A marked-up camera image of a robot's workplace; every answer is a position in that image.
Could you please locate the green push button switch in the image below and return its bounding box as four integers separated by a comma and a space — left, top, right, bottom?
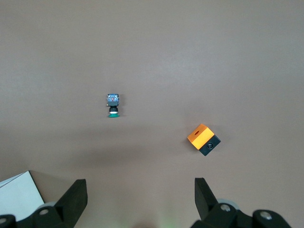
105, 93, 121, 118

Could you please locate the white drawer cabinet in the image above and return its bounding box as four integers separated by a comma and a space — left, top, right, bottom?
0, 170, 46, 216

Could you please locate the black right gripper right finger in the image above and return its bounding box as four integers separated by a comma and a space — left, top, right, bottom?
190, 177, 295, 228

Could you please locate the orange and black button box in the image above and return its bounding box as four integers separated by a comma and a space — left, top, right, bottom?
187, 123, 221, 157

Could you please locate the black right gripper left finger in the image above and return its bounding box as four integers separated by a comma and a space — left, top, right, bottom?
0, 179, 88, 228

